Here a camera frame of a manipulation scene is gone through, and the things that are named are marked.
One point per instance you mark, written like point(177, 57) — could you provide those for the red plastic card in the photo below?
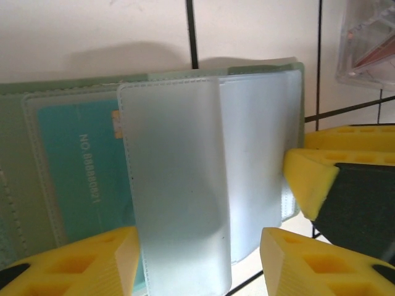
point(375, 54)

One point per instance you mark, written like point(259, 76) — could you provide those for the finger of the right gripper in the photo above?
point(355, 200)
point(339, 138)

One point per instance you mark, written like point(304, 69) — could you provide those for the green card holder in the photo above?
point(169, 154)

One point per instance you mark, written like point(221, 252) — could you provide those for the teal plastic card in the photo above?
point(68, 160)

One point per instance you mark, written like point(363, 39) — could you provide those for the clear plastic card box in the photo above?
point(348, 37)

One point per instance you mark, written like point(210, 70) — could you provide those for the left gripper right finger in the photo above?
point(308, 268)

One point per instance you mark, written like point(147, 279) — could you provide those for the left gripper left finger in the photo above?
point(77, 271)

